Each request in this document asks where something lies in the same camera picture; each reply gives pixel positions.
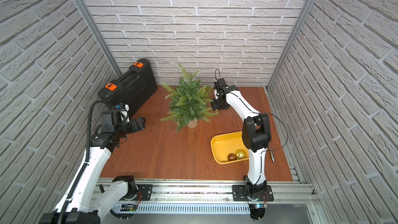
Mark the yellow plastic tray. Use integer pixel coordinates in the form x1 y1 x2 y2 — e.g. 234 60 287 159
210 131 249 165

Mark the copper brown ball ornament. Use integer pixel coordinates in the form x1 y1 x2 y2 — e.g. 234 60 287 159
228 153 238 162

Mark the metal spoon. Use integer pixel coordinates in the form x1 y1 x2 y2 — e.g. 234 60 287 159
268 146 275 163

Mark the shiny gold ball ornament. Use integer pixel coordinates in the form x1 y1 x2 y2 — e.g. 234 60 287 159
235 149 247 160

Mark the small green christmas tree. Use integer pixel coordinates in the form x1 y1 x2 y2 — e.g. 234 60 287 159
161 63 218 132

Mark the aluminium mounting rail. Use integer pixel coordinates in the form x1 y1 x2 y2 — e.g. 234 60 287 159
112 179 320 216

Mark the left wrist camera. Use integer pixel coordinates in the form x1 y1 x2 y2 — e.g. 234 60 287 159
115 103 129 122

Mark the black plastic tool case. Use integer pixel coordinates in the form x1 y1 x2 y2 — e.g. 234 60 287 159
97 59 158 117

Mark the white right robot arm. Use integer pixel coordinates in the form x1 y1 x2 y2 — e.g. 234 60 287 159
211 78 272 198

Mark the beige tree pot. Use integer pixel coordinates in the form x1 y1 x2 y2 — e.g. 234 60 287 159
187 119 198 128

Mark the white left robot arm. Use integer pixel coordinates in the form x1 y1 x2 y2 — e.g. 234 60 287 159
39 109 146 224

